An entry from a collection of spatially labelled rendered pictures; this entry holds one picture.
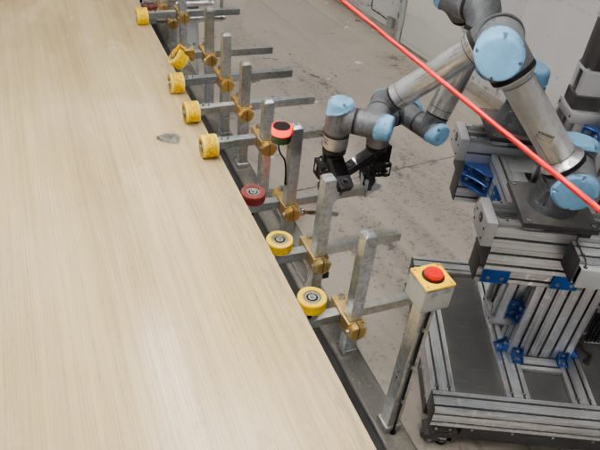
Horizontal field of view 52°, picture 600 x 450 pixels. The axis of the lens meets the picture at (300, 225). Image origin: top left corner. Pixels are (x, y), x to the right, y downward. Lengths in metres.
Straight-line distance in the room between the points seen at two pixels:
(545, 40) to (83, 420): 3.94
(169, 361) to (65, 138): 1.07
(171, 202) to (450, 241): 1.90
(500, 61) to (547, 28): 3.08
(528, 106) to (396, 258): 1.75
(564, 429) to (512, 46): 1.48
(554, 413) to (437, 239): 1.29
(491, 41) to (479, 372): 1.39
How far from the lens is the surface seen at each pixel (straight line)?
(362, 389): 1.74
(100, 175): 2.11
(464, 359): 2.58
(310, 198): 2.09
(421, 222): 3.55
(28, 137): 2.36
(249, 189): 2.02
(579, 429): 2.56
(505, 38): 1.57
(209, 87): 2.86
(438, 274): 1.30
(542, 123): 1.68
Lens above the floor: 2.06
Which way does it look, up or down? 38 degrees down
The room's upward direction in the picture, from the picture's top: 7 degrees clockwise
